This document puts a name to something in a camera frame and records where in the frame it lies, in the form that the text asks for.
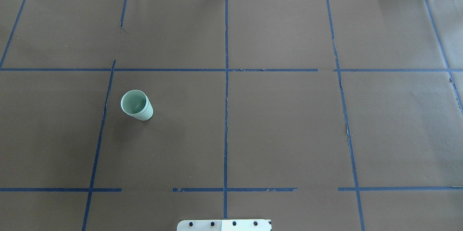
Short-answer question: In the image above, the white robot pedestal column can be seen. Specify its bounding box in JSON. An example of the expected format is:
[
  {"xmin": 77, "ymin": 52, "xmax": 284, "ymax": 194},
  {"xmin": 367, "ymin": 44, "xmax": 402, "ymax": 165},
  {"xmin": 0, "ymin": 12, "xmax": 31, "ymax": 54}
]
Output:
[{"xmin": 177, "ymin": 219, "xmax": 272, "ymax": 231}]

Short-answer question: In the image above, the brown paper table mat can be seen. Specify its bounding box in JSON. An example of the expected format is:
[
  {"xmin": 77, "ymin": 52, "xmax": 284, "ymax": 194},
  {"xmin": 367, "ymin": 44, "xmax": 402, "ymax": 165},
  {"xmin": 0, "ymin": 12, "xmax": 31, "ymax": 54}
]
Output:
[{"xmin": 1, "ymin": 0, "xmax": 462, "ymax": 231}]

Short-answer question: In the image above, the mint green far cup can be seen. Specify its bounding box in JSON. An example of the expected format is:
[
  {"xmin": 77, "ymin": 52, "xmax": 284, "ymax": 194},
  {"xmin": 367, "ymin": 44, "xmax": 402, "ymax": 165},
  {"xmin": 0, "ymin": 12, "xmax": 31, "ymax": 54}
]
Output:
[{"xmin": 129, "ymin": 98, "xmax": 154, "ymax": 121}]

